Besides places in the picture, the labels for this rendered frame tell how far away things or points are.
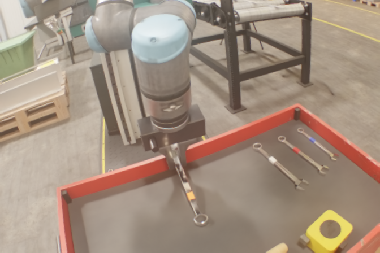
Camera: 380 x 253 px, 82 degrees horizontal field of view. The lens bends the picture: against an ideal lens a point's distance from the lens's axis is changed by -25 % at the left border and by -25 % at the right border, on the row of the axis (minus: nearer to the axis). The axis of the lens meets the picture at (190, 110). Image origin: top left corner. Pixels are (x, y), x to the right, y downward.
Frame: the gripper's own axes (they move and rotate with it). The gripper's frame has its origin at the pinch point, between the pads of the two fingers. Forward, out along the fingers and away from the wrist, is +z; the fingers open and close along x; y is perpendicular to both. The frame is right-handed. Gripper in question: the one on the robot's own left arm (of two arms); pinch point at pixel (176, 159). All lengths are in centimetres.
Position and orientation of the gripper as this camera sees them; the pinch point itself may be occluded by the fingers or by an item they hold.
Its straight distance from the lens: 66.7
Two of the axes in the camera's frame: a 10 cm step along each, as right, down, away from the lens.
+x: 9.5, -2.5, 2.0
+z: 0.5, 7.3, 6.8
